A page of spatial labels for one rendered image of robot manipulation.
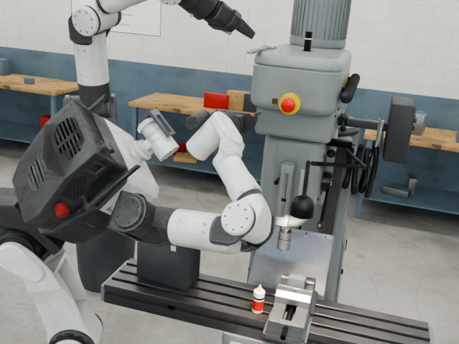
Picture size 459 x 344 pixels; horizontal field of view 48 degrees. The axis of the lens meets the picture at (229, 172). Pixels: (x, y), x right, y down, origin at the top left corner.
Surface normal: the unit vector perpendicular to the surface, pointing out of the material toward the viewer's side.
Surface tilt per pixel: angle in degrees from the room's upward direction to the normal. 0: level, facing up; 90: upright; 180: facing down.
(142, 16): 90
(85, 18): 100
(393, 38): 90
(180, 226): 59
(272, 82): 90
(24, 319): 0
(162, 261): 90
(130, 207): 54
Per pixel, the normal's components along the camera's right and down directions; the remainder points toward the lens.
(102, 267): 0.05, 0.38
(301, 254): -0.22, -0.18
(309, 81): -0.28, 0.29
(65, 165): -0.46, -0.35
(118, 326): 0.07, -0.95
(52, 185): -0.64, -0.18
